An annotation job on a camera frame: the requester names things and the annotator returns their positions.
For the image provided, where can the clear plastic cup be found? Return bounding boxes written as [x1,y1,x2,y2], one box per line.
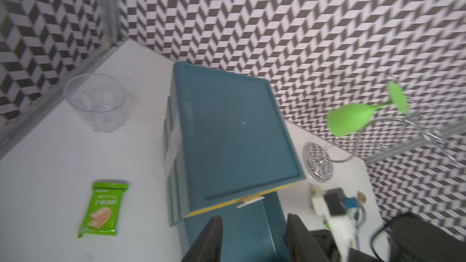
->
[63,73,138,133]

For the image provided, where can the green plastic wine glass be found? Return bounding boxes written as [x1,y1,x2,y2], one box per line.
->
[326,81,410,137]

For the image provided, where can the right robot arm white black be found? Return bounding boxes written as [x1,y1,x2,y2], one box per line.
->
[344,212,466,262]

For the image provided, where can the chrome wire glass rack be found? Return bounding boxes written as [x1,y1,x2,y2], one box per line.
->
[301,76,459,183]

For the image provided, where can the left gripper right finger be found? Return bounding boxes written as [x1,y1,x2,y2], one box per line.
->
[286,213,329,262]

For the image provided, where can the yellow top drawer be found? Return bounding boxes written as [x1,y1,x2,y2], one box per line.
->
[185,181,297,218]

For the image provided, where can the teal drawer cabinet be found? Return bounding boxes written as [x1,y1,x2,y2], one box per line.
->
[163,61,307,226]

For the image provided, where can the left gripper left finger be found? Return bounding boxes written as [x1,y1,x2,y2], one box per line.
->
[181,216,223,262]

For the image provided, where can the teal bottom drawer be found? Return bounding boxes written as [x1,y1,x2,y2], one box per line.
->
[177,192,290,262]

